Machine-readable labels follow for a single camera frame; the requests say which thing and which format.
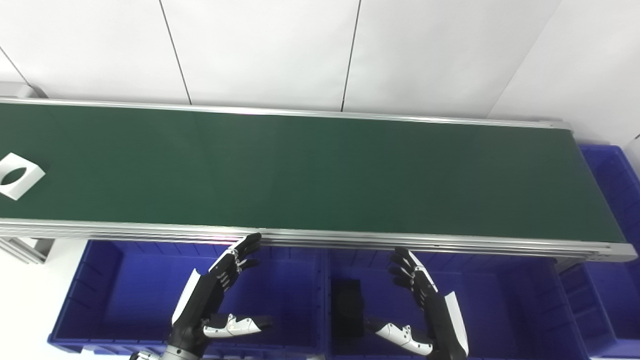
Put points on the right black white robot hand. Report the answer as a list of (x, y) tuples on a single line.
[(440, 320)]

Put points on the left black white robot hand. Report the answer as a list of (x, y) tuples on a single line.
[(200, 300)]

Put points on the white square part round hole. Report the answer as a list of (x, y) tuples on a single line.
[(25, 184)]

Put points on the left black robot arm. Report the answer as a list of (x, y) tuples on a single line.
[(170, 354)]

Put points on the blue plastic bin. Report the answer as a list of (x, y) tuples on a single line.
[(500, 310), (612, 280), (130, 295)]

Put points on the black block part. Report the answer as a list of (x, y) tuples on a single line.
[(347, 307)]

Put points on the aluminium conveyor support leg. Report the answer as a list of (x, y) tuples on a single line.
[(25, 248)]

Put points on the grey conveyor end housing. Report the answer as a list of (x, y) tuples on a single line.
[(17, 91)]

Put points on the green conveyor belt aluminium frame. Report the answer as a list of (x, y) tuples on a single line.
[(310, 170)]

